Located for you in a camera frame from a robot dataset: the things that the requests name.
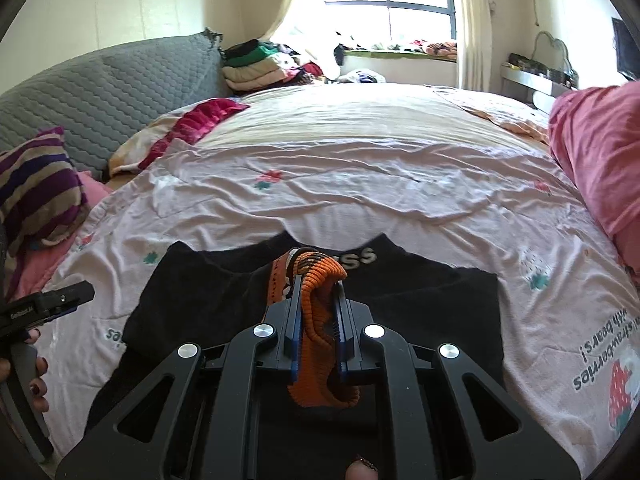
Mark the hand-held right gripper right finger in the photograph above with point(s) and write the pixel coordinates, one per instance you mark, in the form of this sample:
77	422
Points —
341	330

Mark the red and yellow blanket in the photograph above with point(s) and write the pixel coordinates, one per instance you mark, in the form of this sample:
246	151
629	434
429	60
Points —
200	120

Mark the white desk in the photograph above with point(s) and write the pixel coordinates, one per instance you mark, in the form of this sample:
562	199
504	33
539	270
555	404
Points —
535	82

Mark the pink printed bear quilt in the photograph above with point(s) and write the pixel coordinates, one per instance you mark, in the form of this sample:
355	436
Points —
400	185

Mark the cream curtain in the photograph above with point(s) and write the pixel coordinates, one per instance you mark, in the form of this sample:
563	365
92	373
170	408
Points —
475	25
290	5

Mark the pile of colourful cloths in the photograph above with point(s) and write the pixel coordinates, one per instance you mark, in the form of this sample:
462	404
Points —
430	47

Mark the pink duvet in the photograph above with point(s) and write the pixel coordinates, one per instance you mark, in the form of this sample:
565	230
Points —
595	150

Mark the black monitor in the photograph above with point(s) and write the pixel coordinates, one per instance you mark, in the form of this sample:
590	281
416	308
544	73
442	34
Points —
627	50

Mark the person's left hand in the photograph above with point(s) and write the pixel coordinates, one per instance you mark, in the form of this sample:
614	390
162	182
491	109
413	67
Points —
40	385

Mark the person's right hand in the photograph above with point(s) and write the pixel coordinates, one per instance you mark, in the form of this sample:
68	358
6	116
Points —
361	470

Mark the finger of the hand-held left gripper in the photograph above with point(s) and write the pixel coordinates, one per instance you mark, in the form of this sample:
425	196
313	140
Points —
65	297

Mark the black sweater with orange cuffs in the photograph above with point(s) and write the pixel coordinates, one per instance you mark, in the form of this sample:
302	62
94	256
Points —
200	285

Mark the pile of folded clothes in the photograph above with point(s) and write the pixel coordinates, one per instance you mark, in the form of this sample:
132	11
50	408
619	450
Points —
255	72

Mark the grey quilted headboard cushion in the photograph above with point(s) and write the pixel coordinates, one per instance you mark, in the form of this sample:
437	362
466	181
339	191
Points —
100	95

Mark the green windowsill cushion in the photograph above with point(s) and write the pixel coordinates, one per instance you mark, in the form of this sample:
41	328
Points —
380	55

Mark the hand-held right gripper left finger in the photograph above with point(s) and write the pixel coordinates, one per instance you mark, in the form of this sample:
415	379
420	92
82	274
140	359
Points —
299	320

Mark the black and white plush toy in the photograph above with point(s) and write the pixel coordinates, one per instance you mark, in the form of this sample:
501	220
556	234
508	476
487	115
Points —
340	52

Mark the black and white garment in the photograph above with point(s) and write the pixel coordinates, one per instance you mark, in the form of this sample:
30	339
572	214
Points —
362	77

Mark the peach patterned cloth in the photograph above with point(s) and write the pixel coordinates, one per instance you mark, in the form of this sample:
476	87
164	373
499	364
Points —
505	115

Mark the heart-shaped mirror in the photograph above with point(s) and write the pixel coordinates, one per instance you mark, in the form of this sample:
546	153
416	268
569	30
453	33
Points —
552	42

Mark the purple striped pillow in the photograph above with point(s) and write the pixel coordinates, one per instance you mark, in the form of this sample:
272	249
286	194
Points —
35	185

